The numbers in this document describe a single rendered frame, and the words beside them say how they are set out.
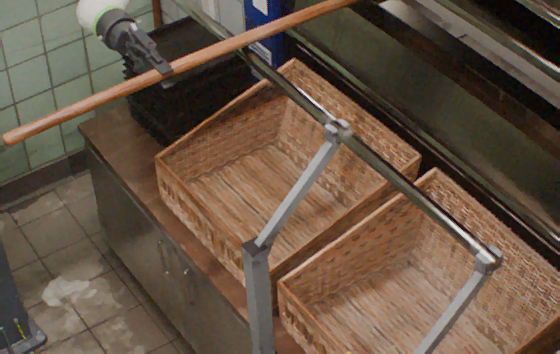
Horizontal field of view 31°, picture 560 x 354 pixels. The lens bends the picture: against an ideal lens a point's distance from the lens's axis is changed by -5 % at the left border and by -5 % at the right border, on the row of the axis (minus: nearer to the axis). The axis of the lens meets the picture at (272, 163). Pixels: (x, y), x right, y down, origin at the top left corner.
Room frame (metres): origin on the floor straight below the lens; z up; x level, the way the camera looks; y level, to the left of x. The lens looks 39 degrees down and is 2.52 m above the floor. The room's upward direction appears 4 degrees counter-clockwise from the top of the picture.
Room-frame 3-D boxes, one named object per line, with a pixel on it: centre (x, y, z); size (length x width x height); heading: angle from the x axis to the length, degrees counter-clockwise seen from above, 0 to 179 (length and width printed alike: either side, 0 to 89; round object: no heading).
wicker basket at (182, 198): (2.13, -0.03, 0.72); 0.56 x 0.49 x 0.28; 32
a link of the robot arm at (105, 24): (2.16, 0.35, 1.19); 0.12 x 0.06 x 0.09; 121
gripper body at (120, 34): (2.09, 0.31, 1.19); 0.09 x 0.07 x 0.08; 31
